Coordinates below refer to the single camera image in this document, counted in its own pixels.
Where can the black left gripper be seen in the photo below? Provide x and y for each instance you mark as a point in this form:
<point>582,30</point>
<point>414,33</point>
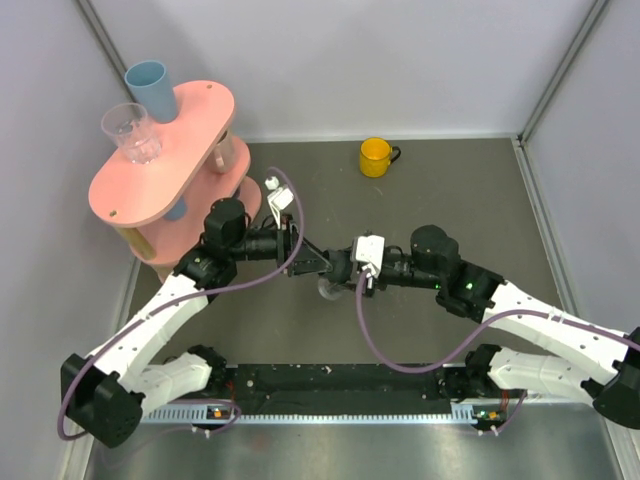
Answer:
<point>308,260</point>

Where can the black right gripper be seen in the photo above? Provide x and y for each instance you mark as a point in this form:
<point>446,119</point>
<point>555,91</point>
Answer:
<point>377,285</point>

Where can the grey threaded coupling nut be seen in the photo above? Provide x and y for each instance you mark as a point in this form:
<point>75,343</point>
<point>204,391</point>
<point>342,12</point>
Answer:
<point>341,266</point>

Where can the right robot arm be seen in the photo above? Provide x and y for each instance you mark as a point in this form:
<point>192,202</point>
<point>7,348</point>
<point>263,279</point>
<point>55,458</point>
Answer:
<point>583,362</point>

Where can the yellow mug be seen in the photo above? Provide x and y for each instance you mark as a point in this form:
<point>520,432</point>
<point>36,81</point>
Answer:
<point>376,156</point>

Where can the pink metallic cup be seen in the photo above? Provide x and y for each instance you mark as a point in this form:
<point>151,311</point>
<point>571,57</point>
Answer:
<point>222,157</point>

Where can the small blue cup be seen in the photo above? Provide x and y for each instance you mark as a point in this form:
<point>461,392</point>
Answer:
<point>177,211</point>

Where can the pink tiered shelf stand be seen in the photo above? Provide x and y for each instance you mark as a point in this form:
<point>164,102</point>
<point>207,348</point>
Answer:
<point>133,198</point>

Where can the clear drinking glass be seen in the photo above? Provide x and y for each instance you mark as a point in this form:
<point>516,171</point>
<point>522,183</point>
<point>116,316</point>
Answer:
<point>131,129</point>

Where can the blue plastic cup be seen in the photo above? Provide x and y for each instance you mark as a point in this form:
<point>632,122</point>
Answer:
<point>149,83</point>

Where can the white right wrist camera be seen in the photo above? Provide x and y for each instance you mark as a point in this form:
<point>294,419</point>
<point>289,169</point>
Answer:
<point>368,253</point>

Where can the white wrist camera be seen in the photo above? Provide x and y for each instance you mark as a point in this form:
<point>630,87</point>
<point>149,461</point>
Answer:
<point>368,253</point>
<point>279,197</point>

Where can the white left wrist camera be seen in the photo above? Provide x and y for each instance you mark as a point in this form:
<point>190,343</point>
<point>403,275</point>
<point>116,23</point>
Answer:
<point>279,197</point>

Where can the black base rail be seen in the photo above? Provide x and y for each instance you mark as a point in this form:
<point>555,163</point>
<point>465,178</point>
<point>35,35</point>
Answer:
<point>344,389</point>

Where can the white slotted cable duct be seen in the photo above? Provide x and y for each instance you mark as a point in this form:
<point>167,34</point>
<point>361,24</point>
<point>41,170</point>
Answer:
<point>216,415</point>

